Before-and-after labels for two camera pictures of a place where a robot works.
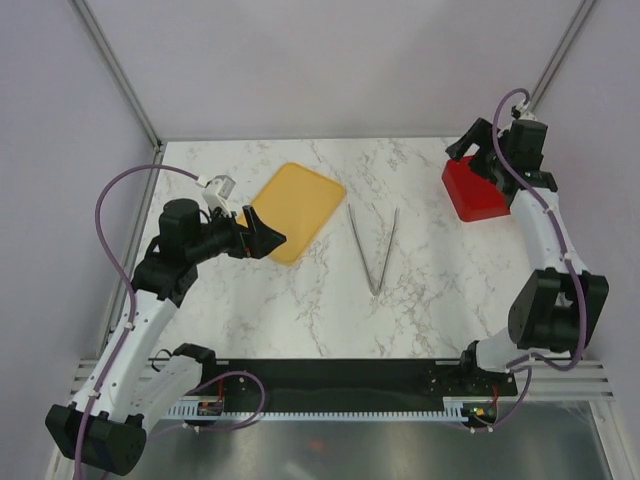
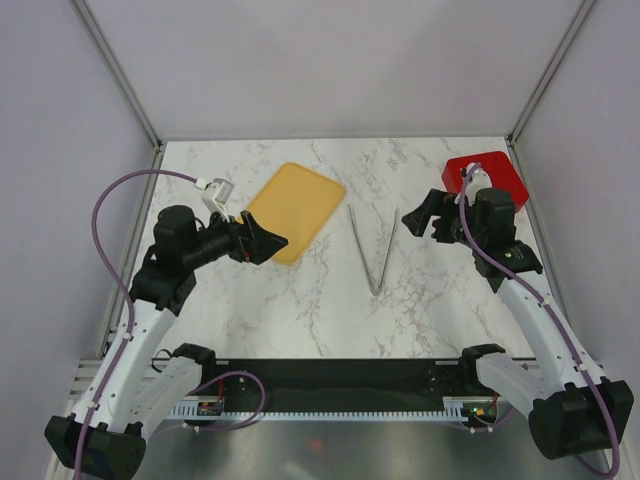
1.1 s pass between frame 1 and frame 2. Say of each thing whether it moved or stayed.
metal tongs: stayed
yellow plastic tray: stayed
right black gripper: moved
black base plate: stayed
